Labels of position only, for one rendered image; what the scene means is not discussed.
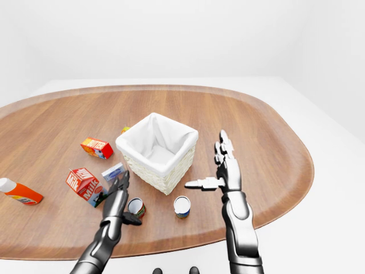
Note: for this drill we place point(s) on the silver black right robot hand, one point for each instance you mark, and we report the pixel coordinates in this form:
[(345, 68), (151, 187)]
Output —
[(229, 174)]

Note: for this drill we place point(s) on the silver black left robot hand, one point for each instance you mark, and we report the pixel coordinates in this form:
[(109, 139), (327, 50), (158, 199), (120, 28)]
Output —
[(115, 199)]

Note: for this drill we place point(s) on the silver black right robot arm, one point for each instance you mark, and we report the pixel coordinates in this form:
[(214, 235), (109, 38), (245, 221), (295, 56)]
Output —
[(241, 231)]

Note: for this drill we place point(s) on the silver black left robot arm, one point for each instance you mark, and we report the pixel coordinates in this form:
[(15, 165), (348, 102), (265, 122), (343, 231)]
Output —
[(98, 245)]

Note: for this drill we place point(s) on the red labelled tomato sauce tin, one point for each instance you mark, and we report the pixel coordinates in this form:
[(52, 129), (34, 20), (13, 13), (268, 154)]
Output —
[(137, 208)]

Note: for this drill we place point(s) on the white lined wicker basket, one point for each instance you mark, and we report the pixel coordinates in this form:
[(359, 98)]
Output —
[(158, 151)]

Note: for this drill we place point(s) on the small blue white box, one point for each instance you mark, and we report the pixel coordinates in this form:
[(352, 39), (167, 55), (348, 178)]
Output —
[(112, 172)]

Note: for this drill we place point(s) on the red white milk carton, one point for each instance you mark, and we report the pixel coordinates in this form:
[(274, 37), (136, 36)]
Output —
[(85, 185)]

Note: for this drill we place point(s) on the red orange butter box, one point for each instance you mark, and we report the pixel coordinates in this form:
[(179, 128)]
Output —
[(97, 147)]

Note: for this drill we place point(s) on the blue yellow labelled tin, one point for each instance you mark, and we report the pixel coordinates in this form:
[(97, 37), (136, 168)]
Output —
[(182, 207)]

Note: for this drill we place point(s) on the small yellow orange object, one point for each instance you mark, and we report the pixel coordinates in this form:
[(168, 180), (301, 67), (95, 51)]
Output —
[(125, 129)]

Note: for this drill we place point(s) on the small dark rounded shape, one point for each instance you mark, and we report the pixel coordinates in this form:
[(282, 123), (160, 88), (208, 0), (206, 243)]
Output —
[(157, 270), (194, 270)]

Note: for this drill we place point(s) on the orange bottle with white cap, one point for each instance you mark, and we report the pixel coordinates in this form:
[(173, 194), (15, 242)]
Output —
[(21, 192)]

